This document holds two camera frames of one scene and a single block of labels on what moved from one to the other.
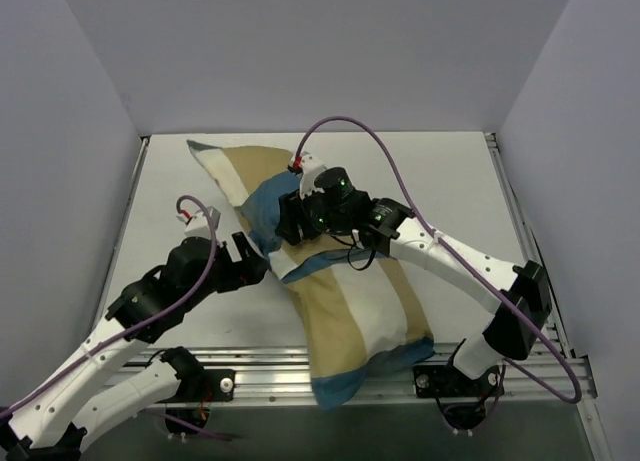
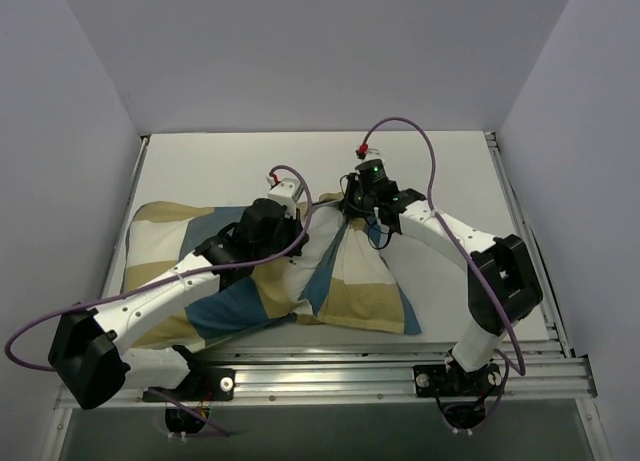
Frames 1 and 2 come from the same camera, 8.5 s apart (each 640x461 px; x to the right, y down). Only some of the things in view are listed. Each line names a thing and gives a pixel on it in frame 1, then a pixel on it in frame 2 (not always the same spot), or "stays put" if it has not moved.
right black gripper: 290,217 to 353,201
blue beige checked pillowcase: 355,315 to 336,274
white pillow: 222,171 to 326,223
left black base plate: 212,385 stays put
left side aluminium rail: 144,143 stays put
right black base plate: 443,381 stays put
